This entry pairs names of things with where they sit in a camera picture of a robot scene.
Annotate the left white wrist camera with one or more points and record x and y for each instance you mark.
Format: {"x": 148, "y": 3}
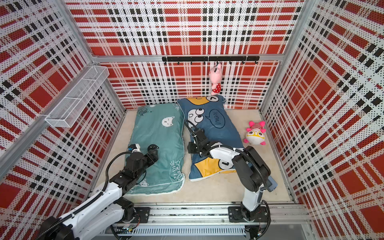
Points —
{"x": 134, "y": 148}

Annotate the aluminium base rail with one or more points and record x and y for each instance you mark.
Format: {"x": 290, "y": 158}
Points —
{"x": 286, "y": 221}

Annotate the white wire mesh basket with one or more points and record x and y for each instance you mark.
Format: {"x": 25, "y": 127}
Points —
{"x": 68, "y": 110}

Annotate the black wall hook rail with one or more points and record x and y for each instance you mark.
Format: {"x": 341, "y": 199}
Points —
{"x": 212, "y": 59}

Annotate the pink yellow plush toy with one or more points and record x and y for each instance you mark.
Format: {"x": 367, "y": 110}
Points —
{"x": 256, "y": 133}

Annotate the pink hanging plush toy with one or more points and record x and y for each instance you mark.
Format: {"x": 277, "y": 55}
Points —
{"x": 216, "y": 76}

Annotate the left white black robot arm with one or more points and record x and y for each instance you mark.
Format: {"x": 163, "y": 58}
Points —
{"x": 107, "y": 206}

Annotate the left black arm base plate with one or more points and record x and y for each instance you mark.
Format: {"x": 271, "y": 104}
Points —
{"x": 135, "y": 215}

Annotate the blue cartoon-print pillow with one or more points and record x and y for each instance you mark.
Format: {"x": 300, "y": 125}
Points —
{"x": 208, "y": 114}

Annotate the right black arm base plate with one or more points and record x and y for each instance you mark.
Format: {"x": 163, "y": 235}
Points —
{"x": 243, "y": 215}

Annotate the green cat-print pillow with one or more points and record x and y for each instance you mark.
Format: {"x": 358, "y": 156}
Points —
{"x": 161, "y": 125}

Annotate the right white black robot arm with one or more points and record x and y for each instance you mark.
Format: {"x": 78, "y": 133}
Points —
{"x": 252, "y": 171}

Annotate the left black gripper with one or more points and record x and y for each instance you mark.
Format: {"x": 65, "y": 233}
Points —
{"x": 154, "y": 157}

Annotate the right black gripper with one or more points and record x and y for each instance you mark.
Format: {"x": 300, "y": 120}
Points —
{"x": 191, "y": 147}

